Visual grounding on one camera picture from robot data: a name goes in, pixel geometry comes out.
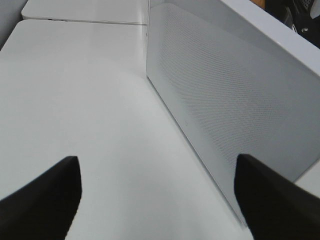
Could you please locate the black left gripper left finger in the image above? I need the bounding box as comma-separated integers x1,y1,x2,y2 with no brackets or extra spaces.
0,156,82,240

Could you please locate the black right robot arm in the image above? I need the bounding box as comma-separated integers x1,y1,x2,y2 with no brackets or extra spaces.
264,0,320,48

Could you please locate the white microwave door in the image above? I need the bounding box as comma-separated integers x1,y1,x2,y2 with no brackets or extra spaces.
146,0,320,222

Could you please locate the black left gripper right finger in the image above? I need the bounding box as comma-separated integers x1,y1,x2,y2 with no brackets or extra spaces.
234,154,320,240

